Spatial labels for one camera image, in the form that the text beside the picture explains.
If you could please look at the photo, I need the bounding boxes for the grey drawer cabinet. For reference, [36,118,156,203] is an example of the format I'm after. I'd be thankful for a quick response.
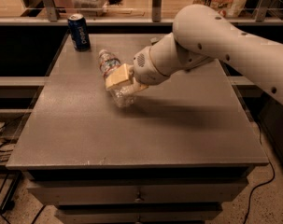
[7,35,267,224]

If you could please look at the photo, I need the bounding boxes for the black cables left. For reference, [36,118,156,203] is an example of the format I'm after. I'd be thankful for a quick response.
[0,115,47,224]

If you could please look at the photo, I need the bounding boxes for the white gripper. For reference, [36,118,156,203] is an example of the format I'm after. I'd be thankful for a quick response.
[106,46,169,93]

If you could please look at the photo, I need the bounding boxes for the clear plastic container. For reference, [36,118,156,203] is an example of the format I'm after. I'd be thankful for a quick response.
[72,0,107,17]

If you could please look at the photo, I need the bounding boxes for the metal drawer knob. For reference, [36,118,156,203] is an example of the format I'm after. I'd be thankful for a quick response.
[134,192,144,203]

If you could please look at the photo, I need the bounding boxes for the blue pepsi can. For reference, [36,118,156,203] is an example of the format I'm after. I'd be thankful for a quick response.
[67,13,91,51]

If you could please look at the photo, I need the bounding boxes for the clear plastic water bottle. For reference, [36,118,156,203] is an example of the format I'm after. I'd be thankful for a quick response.
[98,49,134,107]

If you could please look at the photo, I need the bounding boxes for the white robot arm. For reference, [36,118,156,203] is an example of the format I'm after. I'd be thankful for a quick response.
[106,4,283,105]

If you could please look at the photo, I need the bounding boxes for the black floor cable right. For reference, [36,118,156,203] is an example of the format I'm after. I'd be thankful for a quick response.
[242,133,276,224]

